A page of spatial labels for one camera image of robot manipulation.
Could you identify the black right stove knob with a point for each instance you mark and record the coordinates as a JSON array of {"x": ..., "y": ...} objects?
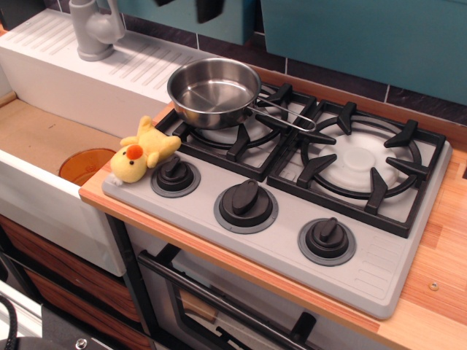
[{"x": 327, "y": 242}]

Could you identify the grey toy faucet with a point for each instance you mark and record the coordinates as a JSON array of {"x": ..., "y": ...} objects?
[{"x": 96, "y": 33}]

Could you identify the white toy sink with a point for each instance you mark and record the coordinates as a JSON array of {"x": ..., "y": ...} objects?
[{"x": 54, "y": 105}]

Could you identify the black left burner grate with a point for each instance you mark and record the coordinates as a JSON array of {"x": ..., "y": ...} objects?
[{"x": 253, "y": 147}]

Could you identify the yellow stuffed duck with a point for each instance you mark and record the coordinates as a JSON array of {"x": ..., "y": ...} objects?
[{"x": 141, "y": 152}]

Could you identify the grey toy stove top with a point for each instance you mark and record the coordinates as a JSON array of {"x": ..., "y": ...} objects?
[{"x": 371, "y": 281}]

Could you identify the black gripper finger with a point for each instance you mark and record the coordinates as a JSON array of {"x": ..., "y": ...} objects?
[
  {"x": 207, "y": 10},
  {"x": 161, "y": 3}
]

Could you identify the black middle stove knob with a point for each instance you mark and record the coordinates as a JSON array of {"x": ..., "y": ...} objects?
[{"x": 246, "y": 208}]

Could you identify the black right burner grate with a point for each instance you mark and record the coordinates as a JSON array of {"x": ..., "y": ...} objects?
[{"x": 369, "y": 168}]

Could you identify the black left stove knob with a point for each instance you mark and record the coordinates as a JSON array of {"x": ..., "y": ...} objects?
[{"x": 175, "y": 178}]

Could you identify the black stove knob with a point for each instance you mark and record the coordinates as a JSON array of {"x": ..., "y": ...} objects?
[
  {"x": 327, "y": 242},
  {"x": 175, "y": 178},
  {"x": 246, "y": 208}
]

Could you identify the oven door with handle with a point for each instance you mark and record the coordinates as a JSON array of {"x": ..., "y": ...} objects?
[{"x": 211, "y": 308}]

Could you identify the stainless steel pan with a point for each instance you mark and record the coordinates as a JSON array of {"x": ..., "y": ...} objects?
[{"x": 218, "y": 93}]

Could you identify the black burner grate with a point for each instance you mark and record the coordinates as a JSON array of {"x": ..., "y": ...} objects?
[
  {"x": 369, "y": 168},
  {"x": 253, "y": 147}
]

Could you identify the wooden drawer front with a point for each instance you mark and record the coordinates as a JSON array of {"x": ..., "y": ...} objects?
[{"x": 87, "y": 294}]

